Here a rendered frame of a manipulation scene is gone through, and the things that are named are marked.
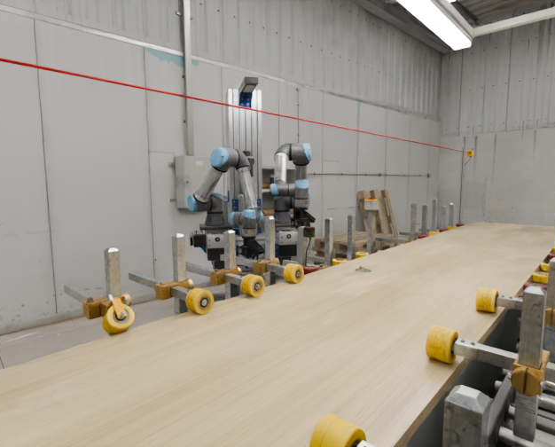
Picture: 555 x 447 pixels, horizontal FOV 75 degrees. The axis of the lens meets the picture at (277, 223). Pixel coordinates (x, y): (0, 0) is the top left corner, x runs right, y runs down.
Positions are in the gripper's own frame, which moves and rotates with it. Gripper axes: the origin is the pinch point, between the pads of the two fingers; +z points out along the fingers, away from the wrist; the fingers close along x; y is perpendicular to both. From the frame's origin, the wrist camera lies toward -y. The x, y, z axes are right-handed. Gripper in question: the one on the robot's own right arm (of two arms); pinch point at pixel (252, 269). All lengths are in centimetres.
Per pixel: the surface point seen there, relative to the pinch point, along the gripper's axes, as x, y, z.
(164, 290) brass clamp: 79, -37, -13
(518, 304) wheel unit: 11, -134, -12
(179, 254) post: 72, -36, -25
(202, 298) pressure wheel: 76, -55, -13
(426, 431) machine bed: 58, -123, 11
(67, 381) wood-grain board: 121, -66, -7
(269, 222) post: 23, -36, -33
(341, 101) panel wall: -410, 200, -191
